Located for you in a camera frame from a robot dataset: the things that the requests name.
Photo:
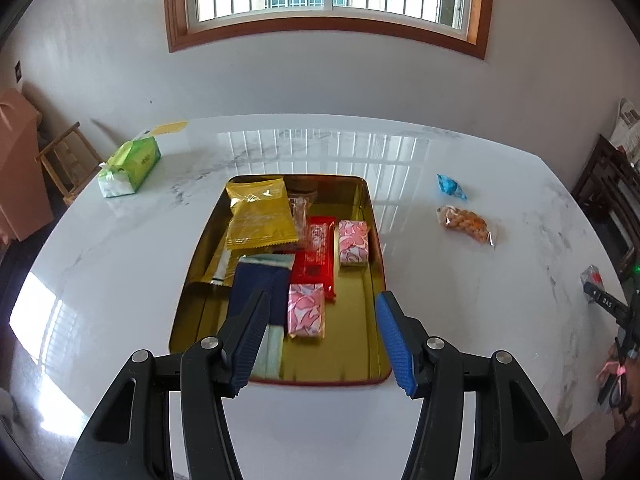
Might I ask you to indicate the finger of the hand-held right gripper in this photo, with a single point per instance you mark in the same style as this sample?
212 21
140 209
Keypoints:
605 301

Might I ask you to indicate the wooden chair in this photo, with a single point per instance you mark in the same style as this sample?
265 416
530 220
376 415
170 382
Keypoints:
57 141

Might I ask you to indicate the small blue candy packet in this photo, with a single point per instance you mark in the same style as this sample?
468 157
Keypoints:
450 186

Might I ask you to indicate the small clear snack packet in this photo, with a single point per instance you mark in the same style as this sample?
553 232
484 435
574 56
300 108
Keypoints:
300 215

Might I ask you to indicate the blue and pale blue snack packet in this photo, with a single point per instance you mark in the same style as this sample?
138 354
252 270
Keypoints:
252 280

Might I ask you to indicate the clear packet of twisted snacks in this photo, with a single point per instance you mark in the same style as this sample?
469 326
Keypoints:
467 224

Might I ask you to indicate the newspaper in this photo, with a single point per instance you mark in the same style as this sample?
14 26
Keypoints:
627 125

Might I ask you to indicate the gold and white snack packet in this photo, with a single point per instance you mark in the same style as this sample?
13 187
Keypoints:
220 265

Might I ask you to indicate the yellow card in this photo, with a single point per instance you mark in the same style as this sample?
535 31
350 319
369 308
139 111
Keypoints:
172 126

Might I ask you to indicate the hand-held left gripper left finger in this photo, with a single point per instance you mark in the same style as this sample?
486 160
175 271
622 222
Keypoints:
252 340

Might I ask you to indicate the person's right forearm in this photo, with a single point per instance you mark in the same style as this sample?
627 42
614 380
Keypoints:
631 385

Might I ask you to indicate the wall socket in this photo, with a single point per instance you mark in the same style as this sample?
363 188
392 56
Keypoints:
18 72

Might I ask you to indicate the purple cloth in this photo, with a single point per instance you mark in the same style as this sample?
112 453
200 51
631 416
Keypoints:
625 450

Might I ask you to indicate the green tissue pack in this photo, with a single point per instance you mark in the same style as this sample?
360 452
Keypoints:
132 160

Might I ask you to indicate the gold foil snack packet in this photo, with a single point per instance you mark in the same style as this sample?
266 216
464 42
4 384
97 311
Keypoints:
260 215

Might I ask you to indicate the pink cardboard box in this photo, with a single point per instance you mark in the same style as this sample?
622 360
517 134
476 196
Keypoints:
20 170

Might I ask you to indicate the clear grey and red packet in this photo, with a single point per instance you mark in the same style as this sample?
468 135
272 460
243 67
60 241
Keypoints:
592 275

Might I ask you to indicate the red snack packet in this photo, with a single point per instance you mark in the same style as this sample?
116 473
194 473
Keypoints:
315 265

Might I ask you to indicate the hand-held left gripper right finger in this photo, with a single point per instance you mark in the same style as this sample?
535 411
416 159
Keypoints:
395 345

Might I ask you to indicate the dark wooden cabinet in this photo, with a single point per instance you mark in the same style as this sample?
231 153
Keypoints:
605 195

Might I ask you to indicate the gold metal tin tray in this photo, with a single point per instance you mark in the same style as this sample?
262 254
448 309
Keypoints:
355 320

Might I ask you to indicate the pink patterned snack packet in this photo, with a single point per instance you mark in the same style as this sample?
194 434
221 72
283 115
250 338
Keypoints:
354 242
306 312

